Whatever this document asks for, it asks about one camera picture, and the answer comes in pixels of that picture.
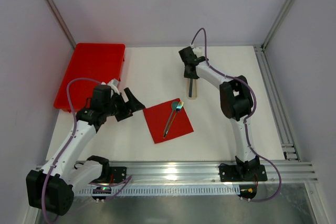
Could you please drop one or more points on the aluminium front rail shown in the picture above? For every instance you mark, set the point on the aluminium front rail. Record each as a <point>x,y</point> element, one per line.
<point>206,173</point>

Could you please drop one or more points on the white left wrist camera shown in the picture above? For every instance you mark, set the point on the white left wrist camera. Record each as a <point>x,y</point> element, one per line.
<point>113,82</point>

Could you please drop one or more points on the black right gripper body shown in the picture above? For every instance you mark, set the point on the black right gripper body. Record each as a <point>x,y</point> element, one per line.
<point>190,72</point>

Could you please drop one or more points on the aluminium corner post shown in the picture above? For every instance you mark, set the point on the aluminium corner post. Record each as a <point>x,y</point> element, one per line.
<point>282,14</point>
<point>62,24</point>

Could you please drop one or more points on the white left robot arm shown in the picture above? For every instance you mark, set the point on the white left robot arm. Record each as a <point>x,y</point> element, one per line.
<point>53,187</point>

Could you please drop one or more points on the beige utensil holder tray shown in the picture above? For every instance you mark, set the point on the beige utensil holder tray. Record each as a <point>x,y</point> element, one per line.
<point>191,75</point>

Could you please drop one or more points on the left black controller board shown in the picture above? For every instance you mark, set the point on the left black controller board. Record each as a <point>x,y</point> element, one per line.
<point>101,193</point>

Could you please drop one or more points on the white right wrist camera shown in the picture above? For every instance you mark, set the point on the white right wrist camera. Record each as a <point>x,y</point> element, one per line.
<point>198,50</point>

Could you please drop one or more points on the right aluminium corner post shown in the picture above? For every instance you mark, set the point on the right aluminium corner post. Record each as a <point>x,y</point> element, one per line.
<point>282,14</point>

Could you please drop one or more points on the red plastic tray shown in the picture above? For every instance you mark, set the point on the red plastic tray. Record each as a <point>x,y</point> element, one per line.
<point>97,61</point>

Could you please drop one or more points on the left aluminium corner post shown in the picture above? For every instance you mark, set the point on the left aluminium corner post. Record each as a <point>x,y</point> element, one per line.
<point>62,24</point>

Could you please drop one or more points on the white slotted cable duct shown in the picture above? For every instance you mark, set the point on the white slotted cable duct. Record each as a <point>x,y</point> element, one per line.
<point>168,190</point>

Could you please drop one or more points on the aluminium right side rail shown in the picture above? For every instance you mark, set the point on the aluminium right side rail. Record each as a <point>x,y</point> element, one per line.
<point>282,124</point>

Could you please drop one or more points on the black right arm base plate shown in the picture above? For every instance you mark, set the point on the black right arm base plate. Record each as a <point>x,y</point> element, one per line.
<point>235,173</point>

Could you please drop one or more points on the right black controller board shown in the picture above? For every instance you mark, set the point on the right black controller board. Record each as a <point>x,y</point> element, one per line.
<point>247,192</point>

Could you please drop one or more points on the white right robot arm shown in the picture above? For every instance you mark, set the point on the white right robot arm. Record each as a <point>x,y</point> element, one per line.
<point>236,104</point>

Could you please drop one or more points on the aluminium rail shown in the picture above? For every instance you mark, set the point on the aluminium rail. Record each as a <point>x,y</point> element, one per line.
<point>282,124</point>
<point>206,173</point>

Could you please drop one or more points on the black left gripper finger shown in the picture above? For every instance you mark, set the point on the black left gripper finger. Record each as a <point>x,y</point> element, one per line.
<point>122,115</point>
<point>133,103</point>

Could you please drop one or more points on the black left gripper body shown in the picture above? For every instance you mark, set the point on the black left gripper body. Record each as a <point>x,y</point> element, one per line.
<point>125,110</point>

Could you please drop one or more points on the teal spoon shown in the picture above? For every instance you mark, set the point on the teal spoon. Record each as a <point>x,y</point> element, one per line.
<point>173,107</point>

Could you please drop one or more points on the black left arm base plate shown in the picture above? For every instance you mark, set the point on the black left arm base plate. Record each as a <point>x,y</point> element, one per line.
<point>116,174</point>

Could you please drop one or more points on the iridescent rainbow fork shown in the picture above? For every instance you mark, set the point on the iridescent rainbow fork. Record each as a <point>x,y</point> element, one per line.
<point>178,109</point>

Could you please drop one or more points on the black controller board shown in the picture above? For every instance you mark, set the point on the black controller board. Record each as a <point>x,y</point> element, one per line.
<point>101,193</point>
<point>247,192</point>

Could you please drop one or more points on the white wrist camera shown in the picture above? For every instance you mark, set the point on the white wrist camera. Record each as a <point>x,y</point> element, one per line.
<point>198,50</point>
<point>113,82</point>

